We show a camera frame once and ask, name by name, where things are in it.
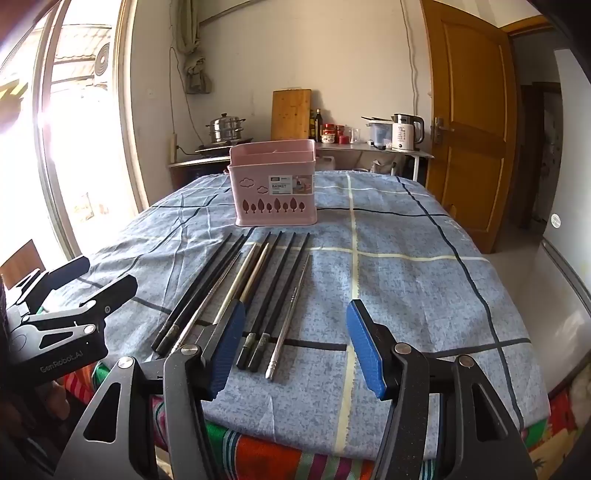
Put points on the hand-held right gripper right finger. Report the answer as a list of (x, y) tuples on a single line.
[(367, 350)]

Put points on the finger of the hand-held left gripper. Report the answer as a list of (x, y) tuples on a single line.
[(69, 267), (111, 293)]

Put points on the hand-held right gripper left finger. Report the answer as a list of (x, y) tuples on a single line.
[(228, 341)]

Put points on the pink plastic utensil basket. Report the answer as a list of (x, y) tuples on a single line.
[(272, 203)]

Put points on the person's left hand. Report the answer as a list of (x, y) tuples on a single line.
[(57, 397)]

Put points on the wooden chair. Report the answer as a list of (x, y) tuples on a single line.
[(21, 263)]

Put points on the blue plaid tablecloth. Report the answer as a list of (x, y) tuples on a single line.
[(415, 300)]

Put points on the low metal stand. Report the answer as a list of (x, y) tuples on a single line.
[(194, 168)]

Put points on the beige power strip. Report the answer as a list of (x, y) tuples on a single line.
[(173, 145)]

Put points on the black induction cooker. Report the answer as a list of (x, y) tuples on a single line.
[(207, 148)]

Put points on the white plastic bag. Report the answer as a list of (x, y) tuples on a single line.
[(384, 167)]

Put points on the white plastic jug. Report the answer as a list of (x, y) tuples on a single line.
[(327, 164)]

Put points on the steel steamer pot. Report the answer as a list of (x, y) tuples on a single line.
[(225, 129)]

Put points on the metal kitchen table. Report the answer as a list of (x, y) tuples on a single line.
[(360, 147)]

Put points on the outdoor air conditioner unit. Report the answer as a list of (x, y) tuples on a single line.
[(102, 60)]

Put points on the clear drinking glass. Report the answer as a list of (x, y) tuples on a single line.
[(355, 136)]

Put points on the white electric kettle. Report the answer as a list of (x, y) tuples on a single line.
[(405, 136)]

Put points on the white jar with red lid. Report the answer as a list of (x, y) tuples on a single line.
[(328, 134)]

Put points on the dark oil bottle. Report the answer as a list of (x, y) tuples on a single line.
[(318, 127), (312, 128)]

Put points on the wooden door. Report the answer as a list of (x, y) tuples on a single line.
[(466, 138)]

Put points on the grey hanging cloth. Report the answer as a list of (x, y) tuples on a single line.
[(197, 71)]

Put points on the bamboo cutting board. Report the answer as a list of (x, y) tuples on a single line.
[(291, 115)]

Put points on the wrapped air conditioner pipe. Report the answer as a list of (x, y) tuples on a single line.
[(187, 23)]

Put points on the white window frame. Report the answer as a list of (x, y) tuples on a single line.
[(134, 138)]

